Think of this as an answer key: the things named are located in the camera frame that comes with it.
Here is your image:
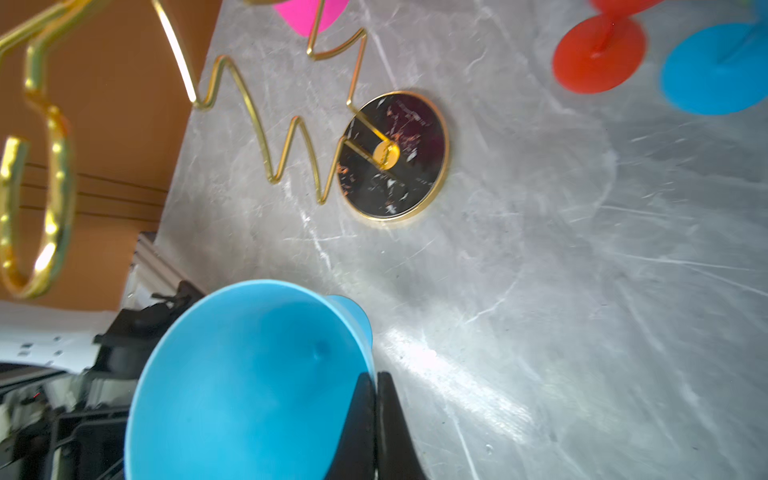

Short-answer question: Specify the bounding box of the magenta wine glass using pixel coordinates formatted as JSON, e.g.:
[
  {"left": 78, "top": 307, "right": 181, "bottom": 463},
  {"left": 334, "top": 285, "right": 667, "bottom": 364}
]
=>
[{"left": 273, "top": 0, "right": 349, "bottom": 38}]

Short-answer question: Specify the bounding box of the red wine glass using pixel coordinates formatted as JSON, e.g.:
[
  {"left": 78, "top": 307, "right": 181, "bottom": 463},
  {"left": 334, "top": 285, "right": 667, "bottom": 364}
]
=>
[{"left": 552, "top": 0, "right": 661, "bottom": 94}]

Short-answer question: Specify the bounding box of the light blue wine glass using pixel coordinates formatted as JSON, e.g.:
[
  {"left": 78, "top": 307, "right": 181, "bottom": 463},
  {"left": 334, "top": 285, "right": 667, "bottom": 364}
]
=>
[{"left": 660, "top": 21, "right": 767, "bottom": 116}]

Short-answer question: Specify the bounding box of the teal blue wine glass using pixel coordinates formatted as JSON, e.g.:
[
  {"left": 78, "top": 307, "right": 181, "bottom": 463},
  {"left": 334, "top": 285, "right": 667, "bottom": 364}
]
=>
[{"left": 124, "top": 280, "right": 375, "bottom": 479}]

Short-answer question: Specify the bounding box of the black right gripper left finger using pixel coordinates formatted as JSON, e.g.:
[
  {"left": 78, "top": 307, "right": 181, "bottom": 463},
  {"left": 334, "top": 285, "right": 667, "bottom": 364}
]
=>
[{"left": 325, "top": 373, "right": 376, "bottom": 480}]

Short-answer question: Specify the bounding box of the gold wire wine glass rack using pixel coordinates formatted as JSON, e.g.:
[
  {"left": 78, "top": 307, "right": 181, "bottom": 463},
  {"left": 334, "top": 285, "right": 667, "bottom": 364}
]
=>
[{"left": 0, "top": 0, "right": 451, "bottom": 301}]

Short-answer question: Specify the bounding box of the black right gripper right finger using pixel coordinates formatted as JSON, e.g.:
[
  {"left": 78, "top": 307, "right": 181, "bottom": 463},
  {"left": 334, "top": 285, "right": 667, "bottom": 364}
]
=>
[{"left": 376, "top": 372, "right": 428, "bottom": 480}]

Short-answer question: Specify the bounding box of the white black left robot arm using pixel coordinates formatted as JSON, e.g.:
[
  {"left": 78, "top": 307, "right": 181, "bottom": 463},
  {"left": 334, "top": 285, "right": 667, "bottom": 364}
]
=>
[{"left": 1, "top": 281, "right": 204, "bottom": 479}]

